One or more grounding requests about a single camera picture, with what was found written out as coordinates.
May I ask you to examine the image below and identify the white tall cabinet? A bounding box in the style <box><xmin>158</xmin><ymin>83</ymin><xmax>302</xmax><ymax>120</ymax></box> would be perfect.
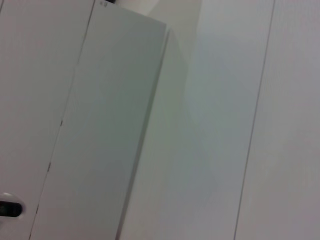
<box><xmin>0</xmin><ymin>0</ymin><xmax>169</xmax><ymax>240</ymax></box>

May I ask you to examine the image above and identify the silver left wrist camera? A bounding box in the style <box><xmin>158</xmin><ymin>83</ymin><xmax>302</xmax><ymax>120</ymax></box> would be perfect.
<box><xmin>0</xmin><ymin>192</ymin><xmax>24</xmax><ymax>219</ymax></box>

